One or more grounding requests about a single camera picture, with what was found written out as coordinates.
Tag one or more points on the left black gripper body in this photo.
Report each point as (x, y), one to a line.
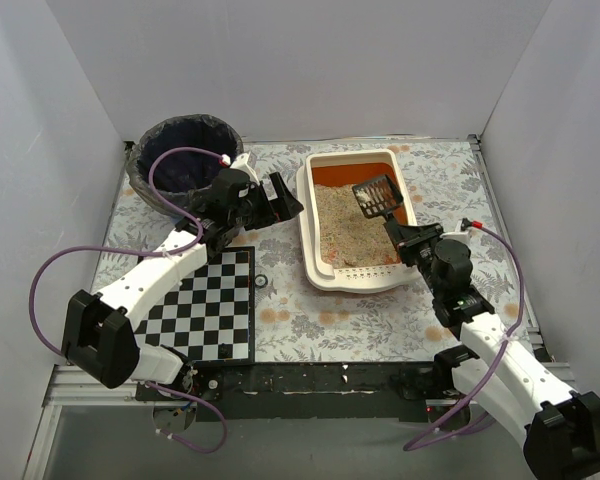
(265, 201)

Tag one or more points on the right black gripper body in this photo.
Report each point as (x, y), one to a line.
(413, 240)

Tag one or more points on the black litter scoop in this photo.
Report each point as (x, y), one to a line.
(378, 197)

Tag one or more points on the white orange litter box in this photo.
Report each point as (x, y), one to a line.
(343, 250)

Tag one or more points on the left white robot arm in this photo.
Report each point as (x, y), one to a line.
(99, 333)

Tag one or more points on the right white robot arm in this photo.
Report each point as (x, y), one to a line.
(557, 428)

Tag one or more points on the blue trash bin with bag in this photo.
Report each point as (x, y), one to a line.
(180, 174)

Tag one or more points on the black white chessboard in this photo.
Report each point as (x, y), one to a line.
(210, 316)

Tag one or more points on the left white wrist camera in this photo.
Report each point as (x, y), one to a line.
(244, 162)

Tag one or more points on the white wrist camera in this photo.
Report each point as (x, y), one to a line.
(461, 232)
(244, 162)

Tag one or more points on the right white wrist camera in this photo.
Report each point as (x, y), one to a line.
(461, 232)

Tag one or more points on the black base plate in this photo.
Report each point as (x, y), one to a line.
(406, 391)

